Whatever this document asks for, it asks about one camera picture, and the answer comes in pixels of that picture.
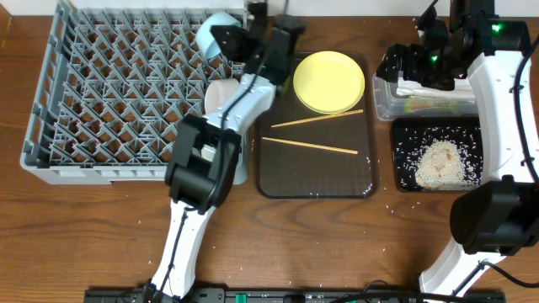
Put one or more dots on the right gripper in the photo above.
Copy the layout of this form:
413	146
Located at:
410	53

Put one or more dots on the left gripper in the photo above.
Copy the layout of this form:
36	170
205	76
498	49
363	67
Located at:
233	46

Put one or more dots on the light blue bowl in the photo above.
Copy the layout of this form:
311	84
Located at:
204	38

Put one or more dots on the pink white bowl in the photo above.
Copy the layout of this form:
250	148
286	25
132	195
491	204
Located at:
218	92

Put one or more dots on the white plastic cup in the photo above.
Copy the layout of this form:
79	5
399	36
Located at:
241	173

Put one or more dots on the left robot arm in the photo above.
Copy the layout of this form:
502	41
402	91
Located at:
197	186

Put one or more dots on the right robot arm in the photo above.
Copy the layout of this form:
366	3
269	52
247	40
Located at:
500	217

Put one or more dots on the clear plastic waste container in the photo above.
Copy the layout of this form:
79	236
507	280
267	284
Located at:
401	99

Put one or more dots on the black waste tray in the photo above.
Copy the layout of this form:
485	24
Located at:
411	136

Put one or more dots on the pile of rice waste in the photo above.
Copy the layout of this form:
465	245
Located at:
441	168

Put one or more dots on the grey plastic dishwasher rack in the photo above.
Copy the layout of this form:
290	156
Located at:
114	85

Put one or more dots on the crumpled white plastic wrapper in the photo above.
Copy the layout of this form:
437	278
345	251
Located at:
462	90

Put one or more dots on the upper wooden chopstick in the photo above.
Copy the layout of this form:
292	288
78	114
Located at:
318	118

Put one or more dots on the wooden chopstick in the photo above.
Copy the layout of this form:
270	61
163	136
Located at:
318	118
311	145

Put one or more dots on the yellow plate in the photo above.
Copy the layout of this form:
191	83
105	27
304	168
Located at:
329	82

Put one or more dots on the lower wooden chopstick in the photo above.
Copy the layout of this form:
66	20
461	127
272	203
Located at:
311	145

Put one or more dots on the dark brown serving tray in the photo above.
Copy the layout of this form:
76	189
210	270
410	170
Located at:
295	172

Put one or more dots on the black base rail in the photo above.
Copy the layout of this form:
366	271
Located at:
215	295

